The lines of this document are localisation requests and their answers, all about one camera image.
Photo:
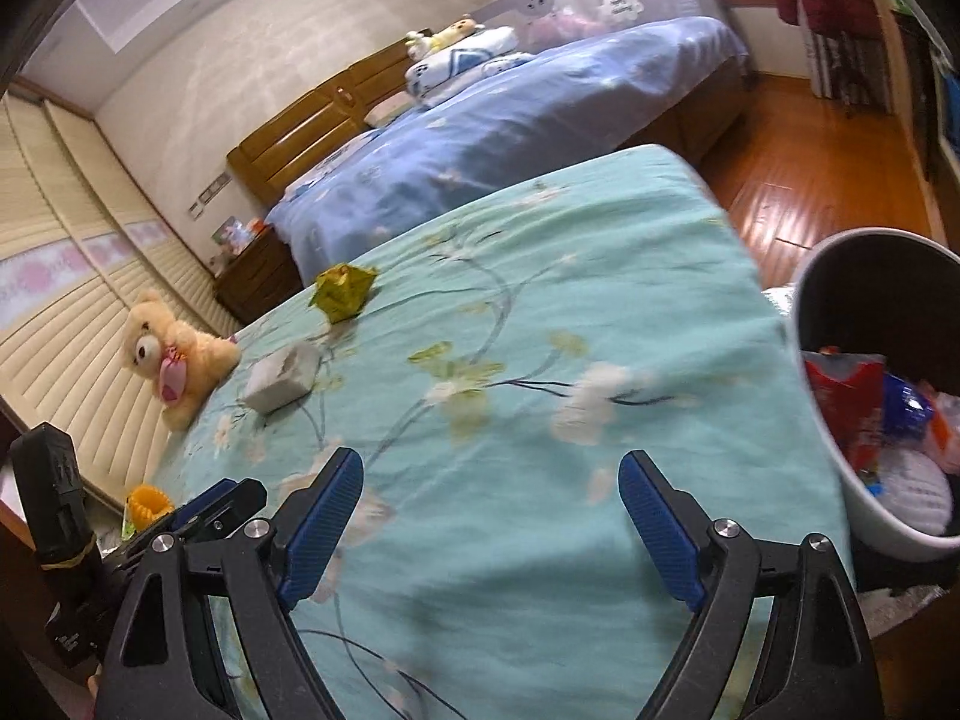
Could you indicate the yellow plush toy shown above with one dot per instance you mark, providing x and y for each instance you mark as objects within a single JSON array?
[{"x": 442, "y": 36}]

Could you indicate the brown wooden cabinet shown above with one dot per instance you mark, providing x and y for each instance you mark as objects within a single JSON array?
[{"x": 911, "y": 187}]

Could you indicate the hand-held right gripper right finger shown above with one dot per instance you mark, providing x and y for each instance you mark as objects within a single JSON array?
[{"x": 660, "y": 525}]

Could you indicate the yellow green wrapper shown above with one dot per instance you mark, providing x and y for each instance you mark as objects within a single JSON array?
[{"x": 343, "y": 292}]

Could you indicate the white radiator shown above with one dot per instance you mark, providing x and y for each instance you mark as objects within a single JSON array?
[{"x": 718, "y": 15}]

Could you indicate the small picture frame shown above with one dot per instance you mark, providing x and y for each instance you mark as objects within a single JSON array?
[{"x": 229, "y": 231}]

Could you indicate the red snack packet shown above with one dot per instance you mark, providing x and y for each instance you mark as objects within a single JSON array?
[{"x": 844, "y": 405}]

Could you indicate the yellow orange plastic toy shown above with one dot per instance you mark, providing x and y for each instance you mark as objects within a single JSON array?
[{"x": 146, "y": 506}]

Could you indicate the teal floral bedsheet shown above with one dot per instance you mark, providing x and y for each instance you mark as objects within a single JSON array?
[{"x": 525, "y": 277}]

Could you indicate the wooden bed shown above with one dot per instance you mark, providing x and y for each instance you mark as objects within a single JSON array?
[{"x": 300, "y": 127}]

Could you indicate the white bin with black bag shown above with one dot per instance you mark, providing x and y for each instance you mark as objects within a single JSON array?
[{"x": 885, "y": 292}]

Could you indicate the cream louvered wardrobe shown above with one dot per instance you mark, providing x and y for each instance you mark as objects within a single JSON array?
[{"x": 75, "y": 300}]

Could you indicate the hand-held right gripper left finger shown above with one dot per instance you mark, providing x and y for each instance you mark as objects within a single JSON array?
[{"x": 322, "y": 525}]

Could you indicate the blue floral duvet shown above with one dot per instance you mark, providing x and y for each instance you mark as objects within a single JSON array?
[{"x": 487, "y": 135}]

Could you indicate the small white box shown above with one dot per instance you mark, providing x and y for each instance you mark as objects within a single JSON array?
[{"x": 281, "y": 379}]

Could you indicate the white foam fruit net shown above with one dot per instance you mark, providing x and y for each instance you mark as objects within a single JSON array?
[{"x": 911, "y": 491}]

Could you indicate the blue white wrapper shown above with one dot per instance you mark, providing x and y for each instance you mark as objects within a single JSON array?
[{"x": 907, "y": 405}]

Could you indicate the dark framed panel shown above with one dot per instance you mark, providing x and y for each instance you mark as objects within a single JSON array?
[{"x": 941, "y": 120}]

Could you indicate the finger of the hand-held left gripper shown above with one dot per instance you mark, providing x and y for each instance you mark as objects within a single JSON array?
[
  {"x": 240, "y": 499},
  {"x": 202, "y": 502}
]

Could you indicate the pink plush toy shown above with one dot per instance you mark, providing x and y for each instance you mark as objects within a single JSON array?
[{"x": 562, "y": 24}]

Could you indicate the wall sockets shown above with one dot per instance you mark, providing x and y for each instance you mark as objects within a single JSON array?
[{"x": 206, "y": 196}]

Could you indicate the wooden nightstand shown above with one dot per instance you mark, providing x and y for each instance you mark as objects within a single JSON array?
[{"x": 259, "y": 281}]

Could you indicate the blue white patterned pillow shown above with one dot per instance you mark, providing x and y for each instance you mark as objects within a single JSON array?
[{"x": 457, "y": 67}]

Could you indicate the patterned window curtain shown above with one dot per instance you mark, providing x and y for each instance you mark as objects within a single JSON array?
[{"x": 855, "y": 67}]

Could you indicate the cream teddy bear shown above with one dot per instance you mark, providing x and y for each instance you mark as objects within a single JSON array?
[{"x": 176, "y": 352}]

